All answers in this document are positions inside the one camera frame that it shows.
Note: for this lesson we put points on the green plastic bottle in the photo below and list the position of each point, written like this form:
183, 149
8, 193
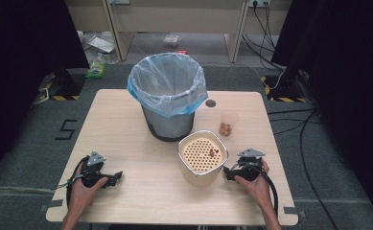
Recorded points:
95, 69

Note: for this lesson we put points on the white wall socket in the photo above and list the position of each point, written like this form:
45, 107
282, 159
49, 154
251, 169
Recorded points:
259, 2

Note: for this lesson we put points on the black mesh trash bin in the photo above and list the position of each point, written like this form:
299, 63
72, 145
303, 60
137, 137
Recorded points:
168, 126

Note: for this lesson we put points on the brown food scraps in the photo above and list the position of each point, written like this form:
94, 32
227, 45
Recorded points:
213, 152

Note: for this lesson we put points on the person's left hand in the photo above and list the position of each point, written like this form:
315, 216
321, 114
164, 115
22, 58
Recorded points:
78, 195

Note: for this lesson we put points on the clear plastic bag with paper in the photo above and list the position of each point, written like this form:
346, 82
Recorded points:
101, 43

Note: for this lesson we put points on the blue plastic bin liner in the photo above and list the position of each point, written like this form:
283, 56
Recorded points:
166, 80

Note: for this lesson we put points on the person's right hand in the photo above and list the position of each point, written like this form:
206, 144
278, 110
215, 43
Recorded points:
259, 190

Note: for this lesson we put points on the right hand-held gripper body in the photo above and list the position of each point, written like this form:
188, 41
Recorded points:
249, 167

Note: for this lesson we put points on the clear plastic cup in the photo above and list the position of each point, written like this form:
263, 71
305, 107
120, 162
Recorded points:
230, 118

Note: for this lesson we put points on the dark curtain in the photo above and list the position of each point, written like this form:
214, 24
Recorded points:
344, 80
21, 80

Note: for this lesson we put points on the clear plastic box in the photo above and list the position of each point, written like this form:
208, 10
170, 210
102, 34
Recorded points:
171, 39

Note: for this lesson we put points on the cream container with perforated insert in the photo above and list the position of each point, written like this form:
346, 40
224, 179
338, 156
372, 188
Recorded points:
200, 172

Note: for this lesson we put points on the small red object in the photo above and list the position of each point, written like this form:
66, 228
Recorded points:
182, 52

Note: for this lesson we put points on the black stand base striped tape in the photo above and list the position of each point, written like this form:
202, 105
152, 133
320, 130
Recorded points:
284, 86
62, 84

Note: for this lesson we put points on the brown nuts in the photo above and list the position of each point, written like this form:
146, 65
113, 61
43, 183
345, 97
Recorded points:
225, 129

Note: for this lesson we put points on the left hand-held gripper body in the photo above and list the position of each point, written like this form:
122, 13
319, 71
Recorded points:
91, 174

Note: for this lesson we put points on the beige wooden desk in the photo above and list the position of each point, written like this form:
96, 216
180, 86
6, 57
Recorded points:
181, 16

